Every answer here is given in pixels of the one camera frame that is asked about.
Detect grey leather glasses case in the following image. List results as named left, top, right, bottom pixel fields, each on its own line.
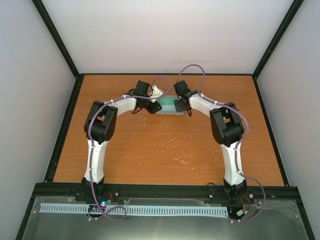
left=156, top=95, right=185, bottom=116

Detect light blue cleaning cloth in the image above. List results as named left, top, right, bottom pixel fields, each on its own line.
left=160, top=104, right=177, bottom=113

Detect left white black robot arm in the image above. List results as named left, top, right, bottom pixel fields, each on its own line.
left=81, top=80, right=167, bottom=202

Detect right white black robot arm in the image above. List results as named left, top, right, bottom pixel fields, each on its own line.
left=173, top=80, right=247, bottom=202

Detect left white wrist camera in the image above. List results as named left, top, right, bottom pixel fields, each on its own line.
left=149, top=84, right=164, bottom=103

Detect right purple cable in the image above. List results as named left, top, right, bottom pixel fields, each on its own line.
left=176, top=64, right=266, bottom=223

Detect purple cable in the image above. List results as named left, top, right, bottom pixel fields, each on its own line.
left=86, top=75, right=172, bottom=222
left=176, top=64, right=266, bottom=223

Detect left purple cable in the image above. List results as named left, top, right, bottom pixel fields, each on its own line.
left=86, top=75, right=172, bottom=222

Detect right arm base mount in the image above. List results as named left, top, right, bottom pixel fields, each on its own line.
left=206, top=182, right=254, bottom=204

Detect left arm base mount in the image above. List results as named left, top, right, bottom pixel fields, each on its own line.
left=75, top=184, right=119, bottom=203

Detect light blue slotted cable duct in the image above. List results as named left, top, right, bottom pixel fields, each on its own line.
left=38, top=203, right=228, bottom=218

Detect black aluminium frame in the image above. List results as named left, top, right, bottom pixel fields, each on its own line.
left=16, top=0, right=315, bottom=240

